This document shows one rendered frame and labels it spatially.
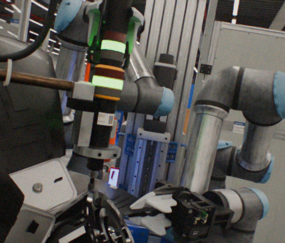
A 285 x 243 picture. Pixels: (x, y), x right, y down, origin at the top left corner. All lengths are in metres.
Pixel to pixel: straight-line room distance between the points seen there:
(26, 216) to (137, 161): 0.97
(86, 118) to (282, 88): 0.53
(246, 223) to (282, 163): 1.73
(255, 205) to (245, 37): 1.74
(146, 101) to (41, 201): 0.40
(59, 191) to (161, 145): 0.86
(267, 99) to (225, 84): 0.11
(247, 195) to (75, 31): 0.68
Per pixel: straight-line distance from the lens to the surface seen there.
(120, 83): 0.44
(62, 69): 1.07
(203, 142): 0.80
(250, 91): 0.82
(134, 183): 1.29
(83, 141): 0.43
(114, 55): 0.44
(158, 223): 0.61
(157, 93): 0.76
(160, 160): 1.26
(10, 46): 0.54
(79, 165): 1.20
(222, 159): 1.18
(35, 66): 0.53
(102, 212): 0.39
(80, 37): 1.02
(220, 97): 0.82
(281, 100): 0.82
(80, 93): 0.42
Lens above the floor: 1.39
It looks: 5 degrees down
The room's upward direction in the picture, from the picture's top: 10 degrees clockwise
